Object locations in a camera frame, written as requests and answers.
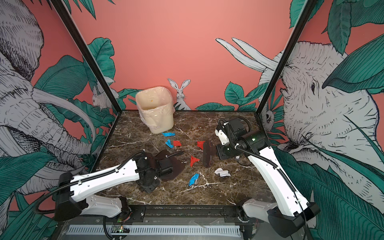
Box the left black frame post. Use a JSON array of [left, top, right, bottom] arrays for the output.
[[50, 0, 123, 115]]

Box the right black frame post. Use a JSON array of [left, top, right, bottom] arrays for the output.
[[256, 0, 317, 117]]

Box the white crumpled paper scrap lower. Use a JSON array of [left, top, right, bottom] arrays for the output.
[[215, 168, 231, 178]]

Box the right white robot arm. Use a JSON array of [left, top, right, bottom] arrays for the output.
[[215, 130, 320, 240]]

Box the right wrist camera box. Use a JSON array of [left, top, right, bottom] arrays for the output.
[[215, 128, 230, 146]]

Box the dark brown dustpan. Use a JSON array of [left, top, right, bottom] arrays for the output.
[[154, 150, 185, 182]]

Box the black frame post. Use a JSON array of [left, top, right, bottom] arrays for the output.
[[50, 0, 123, 115], [256, 0, 317, 117]]

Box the black front mounting rail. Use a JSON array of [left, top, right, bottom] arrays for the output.
[[59, 204, 304, 224]]

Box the blue paper scrap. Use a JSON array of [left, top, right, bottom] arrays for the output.
[[189, 174, 200, 186], [166, 140, 174, 149], [162, 133, 176, 137]]

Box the white slotted cable duct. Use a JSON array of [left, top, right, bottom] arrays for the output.
[[67, 225, 242, 237]]

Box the brown hand brush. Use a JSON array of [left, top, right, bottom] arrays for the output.
[[203, 141, 216, 168]]

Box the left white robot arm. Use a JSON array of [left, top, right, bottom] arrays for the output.
[[54, 150, 183, 222]]

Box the cream bin with plastic liner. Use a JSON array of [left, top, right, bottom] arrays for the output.
[[136, 87, 175, 134]]

